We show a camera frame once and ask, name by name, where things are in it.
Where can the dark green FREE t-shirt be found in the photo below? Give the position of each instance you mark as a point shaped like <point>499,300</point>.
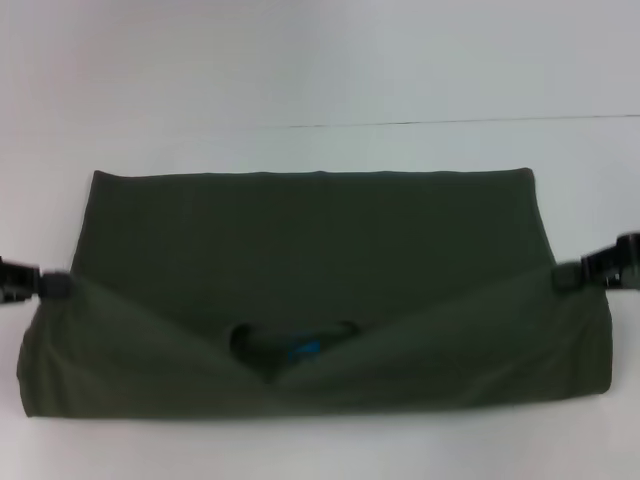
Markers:
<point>310,280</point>

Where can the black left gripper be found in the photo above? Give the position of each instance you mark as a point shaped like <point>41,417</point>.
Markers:
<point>6,280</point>

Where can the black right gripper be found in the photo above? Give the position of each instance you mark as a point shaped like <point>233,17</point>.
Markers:
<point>630,270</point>

